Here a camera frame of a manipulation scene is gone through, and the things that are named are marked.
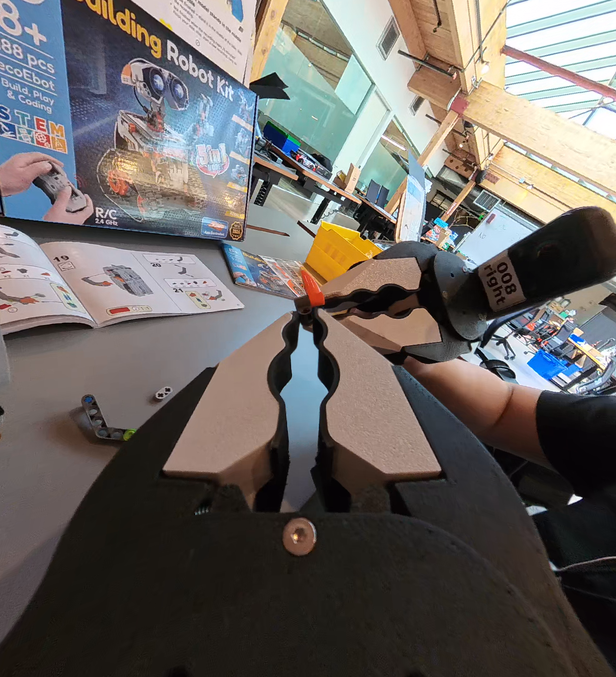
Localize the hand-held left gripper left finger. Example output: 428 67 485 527
162 311 302 513

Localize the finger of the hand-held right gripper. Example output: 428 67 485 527
331 308 444 367
307 257 430 317

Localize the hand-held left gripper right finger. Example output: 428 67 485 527
310 308 442 513

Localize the orange claw piece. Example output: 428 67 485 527
298 269 326 309

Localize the person's right forearm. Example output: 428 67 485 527
403 357 549 469

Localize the yellow storage bin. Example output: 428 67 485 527
305 221 383 282

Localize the whiteboard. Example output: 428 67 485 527
456 206 536 265

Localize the standing sign board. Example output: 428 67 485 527
395 151 433 244

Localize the orange sticker sheet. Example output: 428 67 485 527
263 255 311 300

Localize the long wooden table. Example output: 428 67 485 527
252 135 399 239

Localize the small blue booklet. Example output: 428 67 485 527
221 242 288 293

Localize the grey angled beam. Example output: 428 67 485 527
81 394 137 444

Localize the red toy car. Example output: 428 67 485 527
289 149 333 173

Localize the open instruction booklet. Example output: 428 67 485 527
0 221 245 335

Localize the blue storage bin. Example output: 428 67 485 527
263 121 301 152

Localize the robot kit box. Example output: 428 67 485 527
0 0 258 243

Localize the printed instruction board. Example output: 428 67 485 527
128 0 260 85

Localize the thin white cable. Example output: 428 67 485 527
554 560 616 575

